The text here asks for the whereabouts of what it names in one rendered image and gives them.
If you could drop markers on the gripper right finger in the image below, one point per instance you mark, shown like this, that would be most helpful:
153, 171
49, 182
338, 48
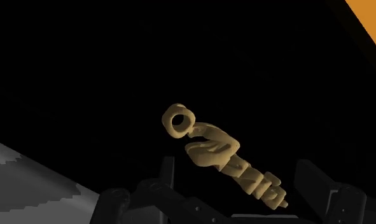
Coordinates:
327, 189

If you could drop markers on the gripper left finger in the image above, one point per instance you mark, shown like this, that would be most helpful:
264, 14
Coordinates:
162, 194

